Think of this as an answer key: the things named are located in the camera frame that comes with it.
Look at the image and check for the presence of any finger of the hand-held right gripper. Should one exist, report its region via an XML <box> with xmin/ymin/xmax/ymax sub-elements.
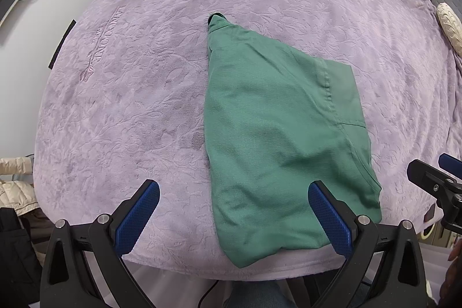
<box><xmin>407</xmin><ymin>159</ymin><xmax>462</xmax><ymax>198</ymax></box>
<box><xmin>438</xmin><ymin>154</ymin><xmax>462</xmax><ymax>173</ymax></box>

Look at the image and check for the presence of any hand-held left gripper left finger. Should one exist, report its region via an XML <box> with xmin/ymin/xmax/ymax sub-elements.
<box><xmin>39</xmin><ymin>179</ymin><xmax>161</xmax><ymax>308</ymax></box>

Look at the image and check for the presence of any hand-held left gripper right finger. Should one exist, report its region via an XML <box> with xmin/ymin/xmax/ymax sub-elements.
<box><xmin>308</xmin><ymin>180</ymin><xmax>428</xmax><ymax>308</ymax></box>

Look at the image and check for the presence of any green work jacket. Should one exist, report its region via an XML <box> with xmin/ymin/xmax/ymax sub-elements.
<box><xmin>204</xmin><ymin>12</ymin><xmax>383</xmax><ymax>268</ymax></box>

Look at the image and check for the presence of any purple embossed blanket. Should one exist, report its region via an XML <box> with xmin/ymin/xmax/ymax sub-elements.
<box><xmin>32</xmin><ymin>0</ymin><xmax>462</xmax><ymax>280</ymax></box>

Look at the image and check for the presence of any beige puffy jacket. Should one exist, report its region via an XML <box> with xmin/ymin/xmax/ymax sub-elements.
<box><xmin>0</xmin><ymin>156</ymin><xmax>40</xmax><ymax>218</ymax></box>

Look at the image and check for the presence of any black clothing pile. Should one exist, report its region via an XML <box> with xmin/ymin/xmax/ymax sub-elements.
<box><xmin>0</xmin><ymin>207</ymin><xmax>44</xmax><ymax>305</ymax></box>

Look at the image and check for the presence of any white textured pillow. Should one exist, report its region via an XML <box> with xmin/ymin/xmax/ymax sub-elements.
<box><xmin>437</xmin><ymin>2</ymin><xmax>462</xmax><ymax>52</ymax></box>

